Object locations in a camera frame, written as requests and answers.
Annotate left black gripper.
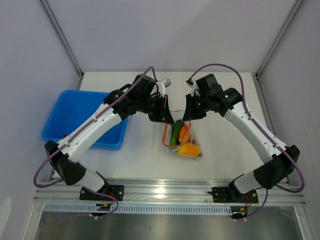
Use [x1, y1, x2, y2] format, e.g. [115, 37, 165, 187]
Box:
[138, 94, 175, 125]

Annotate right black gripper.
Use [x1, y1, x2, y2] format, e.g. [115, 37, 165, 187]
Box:
[183, 93, 211, 122]

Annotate red orange mango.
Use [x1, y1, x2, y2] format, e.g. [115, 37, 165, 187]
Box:
[178, 124, 190, 144]

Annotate clear zip bag orange zipper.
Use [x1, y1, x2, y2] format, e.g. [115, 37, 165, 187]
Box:
[162, 109, 203, 159]

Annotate green cucumber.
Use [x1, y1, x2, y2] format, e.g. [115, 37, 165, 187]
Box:
[169, 119, 184, 146]

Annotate yellow mango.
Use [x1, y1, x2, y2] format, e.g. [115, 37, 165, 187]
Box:
[177, 142, 202, 158]

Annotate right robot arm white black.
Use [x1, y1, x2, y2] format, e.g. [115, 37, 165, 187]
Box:
[183, 73, 300, 202]

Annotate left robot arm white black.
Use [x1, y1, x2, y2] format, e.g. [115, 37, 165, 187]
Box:
[44, 74, 174, 200]

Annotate blue plastic bin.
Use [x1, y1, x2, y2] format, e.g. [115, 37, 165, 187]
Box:
[42, 89, 128, 151]

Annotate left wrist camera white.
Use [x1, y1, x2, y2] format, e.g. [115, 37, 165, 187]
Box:
[156, 78, 171, 97]

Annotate aluminium rail front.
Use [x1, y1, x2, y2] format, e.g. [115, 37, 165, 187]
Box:
[33, 178, 307, 207]

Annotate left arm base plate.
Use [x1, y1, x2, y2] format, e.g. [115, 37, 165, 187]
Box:
[79, 185, 125, 202]

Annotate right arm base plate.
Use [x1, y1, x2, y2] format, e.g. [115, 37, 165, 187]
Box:
[207, 186, 259, 204]

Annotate white slotted cable duct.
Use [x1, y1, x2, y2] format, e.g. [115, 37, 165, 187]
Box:
[43, 202, 233, 216]

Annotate right aluminium frame post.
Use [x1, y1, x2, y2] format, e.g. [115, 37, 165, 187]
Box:
[255, 0, 307, 80]

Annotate aluminium frame post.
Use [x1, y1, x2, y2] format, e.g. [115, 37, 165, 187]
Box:
[38, 0, 84, 78]
[255, 0, 307, 80]

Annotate left aluminium frame post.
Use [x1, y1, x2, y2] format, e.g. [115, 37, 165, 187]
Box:
[38, 0, 84, 78]

